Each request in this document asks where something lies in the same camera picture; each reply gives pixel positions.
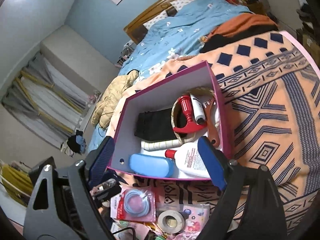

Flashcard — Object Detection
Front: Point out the packaged blue cable coil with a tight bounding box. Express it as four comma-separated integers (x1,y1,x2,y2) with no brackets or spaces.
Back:
110,186,157,223

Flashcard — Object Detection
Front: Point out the brown wooden back scratcher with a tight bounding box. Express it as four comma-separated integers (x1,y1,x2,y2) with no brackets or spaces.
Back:
203,97,220,148

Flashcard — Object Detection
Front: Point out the dark clothes pile by curtain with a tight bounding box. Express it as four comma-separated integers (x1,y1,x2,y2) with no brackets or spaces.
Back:
60,130,86,158

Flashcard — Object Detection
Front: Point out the white lotion bottle red cap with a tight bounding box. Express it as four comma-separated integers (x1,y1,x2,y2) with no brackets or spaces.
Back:
165,142,210,179

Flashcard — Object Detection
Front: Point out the pink cartoon sticker packet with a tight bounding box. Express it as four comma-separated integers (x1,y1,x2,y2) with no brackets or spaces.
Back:
179,204,210,233

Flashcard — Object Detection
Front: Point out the white black marker bottle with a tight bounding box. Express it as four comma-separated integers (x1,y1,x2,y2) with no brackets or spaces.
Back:
190,94,206,125

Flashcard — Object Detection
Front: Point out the blue glasses case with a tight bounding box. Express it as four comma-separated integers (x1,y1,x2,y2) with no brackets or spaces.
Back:
129,153,175,178

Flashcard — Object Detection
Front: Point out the grey tape roll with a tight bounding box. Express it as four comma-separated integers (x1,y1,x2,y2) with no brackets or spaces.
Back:
157,210,185,234

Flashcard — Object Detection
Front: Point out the beige quilted jacket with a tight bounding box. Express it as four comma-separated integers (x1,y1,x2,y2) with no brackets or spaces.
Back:
91,70,139,129

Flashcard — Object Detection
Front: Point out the magenta cardboard storage box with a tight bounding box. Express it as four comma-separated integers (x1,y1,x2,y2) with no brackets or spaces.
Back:
108,61,233,180

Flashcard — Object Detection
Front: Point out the grey curtain with yellow stripes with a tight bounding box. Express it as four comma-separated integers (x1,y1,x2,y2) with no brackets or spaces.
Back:
1,53,92,148

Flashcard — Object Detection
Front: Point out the black folded pouch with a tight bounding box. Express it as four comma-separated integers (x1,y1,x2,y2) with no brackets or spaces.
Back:
135,108,177,142

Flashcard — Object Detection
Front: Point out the orange navy patterned blanket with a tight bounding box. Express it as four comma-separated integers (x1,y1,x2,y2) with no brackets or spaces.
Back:
124,31,319,239

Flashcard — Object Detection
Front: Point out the black garment on bed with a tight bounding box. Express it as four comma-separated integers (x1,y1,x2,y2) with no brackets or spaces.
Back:
200,25,278,53

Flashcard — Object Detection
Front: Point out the blue floral duvet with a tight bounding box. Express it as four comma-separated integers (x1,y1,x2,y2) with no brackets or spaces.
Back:
87,0,249,152

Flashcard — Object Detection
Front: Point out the wooden bed headboard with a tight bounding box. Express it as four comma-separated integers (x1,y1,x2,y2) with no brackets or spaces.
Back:
124,0,174,44

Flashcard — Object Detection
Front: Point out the orange brown garment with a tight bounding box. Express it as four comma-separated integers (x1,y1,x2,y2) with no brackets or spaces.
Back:
207,12,278,38

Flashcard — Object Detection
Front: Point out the floral pillow left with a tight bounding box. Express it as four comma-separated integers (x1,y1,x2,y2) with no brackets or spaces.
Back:
143,10,168,30

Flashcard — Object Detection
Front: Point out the red plastic handle tool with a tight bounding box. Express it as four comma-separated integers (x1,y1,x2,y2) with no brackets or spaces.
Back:
172,94,207,134

